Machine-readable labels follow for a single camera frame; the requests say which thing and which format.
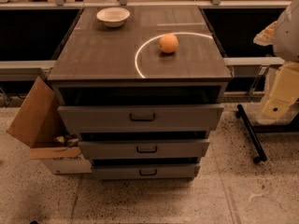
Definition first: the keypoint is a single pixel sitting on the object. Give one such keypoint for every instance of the orange fruit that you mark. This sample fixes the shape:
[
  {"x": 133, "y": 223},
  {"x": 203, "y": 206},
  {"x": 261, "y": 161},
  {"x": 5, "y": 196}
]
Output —
[{"x": 168, "y": 43}]

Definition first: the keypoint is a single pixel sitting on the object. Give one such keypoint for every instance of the open cardboard box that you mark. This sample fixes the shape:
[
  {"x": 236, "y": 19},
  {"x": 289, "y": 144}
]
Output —
[{"x": 39, "y": 126}]

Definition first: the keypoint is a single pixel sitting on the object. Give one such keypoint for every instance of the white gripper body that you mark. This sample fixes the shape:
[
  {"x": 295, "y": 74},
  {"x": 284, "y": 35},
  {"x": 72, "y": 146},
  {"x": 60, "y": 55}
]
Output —
[{"x": 288, "y": 36}]

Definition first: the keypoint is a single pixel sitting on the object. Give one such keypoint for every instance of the grey middle drawer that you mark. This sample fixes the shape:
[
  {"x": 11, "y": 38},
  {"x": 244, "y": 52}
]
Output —
[{"x": 109, "y": 150}]

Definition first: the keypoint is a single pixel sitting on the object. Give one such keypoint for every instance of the grey drawer cabinet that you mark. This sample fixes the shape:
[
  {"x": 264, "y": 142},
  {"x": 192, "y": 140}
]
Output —
[{"x": 125, "y": 66}]

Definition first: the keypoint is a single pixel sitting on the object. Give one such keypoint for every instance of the grey bottom drawer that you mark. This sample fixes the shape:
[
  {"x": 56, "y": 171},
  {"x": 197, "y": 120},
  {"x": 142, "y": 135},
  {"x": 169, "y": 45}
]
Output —
[{"x": 159, "y": 171}]

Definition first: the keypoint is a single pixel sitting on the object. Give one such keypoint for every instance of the grey drawer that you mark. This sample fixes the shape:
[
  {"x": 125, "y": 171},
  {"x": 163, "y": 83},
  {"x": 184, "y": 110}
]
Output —
[
  {"x": 109, "y": 150},
  {"x": 140, "y": 119},
  {"x": 159, "y": 171}
]

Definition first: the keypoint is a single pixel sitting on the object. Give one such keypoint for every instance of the grey top drawer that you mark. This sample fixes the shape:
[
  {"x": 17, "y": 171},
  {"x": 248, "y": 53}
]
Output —
[{"x": 140, "y": 119}]

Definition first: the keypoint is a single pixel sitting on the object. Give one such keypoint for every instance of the black wheeled stand base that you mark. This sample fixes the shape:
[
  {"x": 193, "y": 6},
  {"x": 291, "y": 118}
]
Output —
[{"x": 292, "y": 127}]

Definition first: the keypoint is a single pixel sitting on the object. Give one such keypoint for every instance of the white bowl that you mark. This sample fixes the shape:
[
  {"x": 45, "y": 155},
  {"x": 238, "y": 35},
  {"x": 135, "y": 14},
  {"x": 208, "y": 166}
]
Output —
[{"x": 113, "y": 16}]

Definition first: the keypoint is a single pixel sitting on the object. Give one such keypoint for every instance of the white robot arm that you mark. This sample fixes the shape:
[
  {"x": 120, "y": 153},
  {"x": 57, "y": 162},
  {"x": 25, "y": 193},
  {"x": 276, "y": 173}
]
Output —
[{"x": 283, "y": 35}]

